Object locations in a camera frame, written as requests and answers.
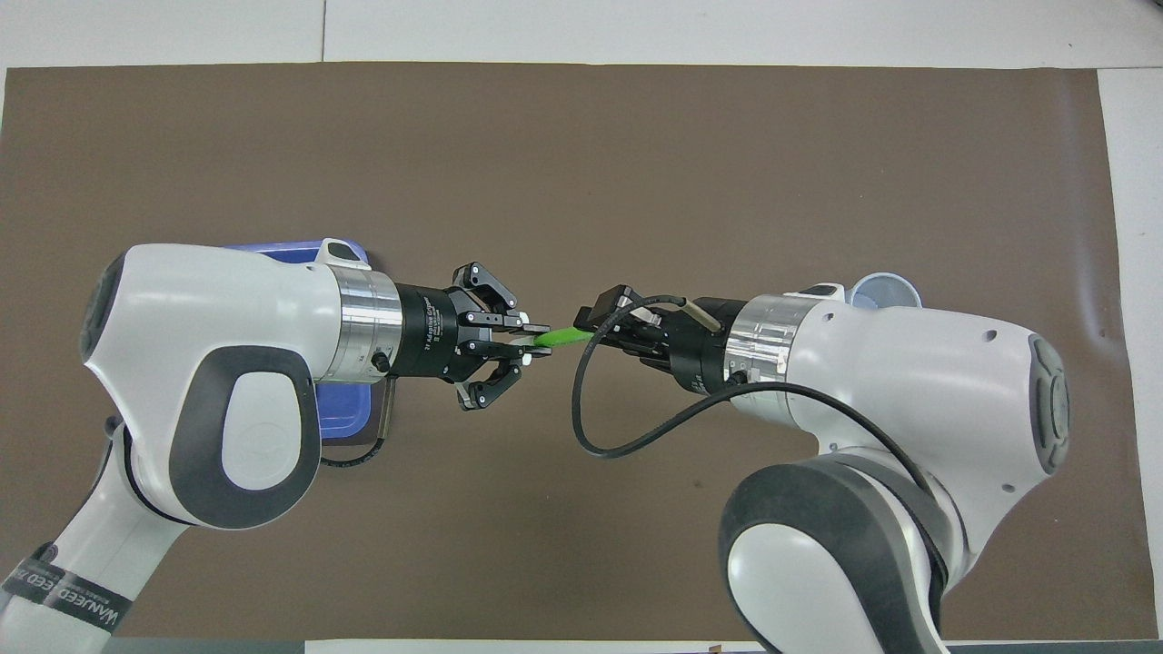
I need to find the green marker pen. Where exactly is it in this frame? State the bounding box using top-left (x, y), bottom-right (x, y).
top-left (532, 327), bottom-right (596, 351)

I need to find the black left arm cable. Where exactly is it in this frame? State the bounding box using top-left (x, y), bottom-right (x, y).
top-left (320, 377), bottom-right (396, 469)

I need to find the blue plastic tray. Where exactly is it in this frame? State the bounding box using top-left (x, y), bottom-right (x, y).
top-left (223, 238), bottom-right (373, 446)

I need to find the brown table mat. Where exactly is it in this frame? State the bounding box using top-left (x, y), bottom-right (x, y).
top-left (0, 62), bottom-right (1159, 641)

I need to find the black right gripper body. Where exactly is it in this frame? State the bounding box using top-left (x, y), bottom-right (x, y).
top-left (636, 298), bottom-right (750, 396)

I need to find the translucent plastic cup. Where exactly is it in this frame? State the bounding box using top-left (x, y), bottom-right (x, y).
top-left (847, 272), bottom-right (923, 310)

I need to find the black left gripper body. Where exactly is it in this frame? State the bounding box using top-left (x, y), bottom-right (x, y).
top-left (393, 285), bottom-right (466, 379)

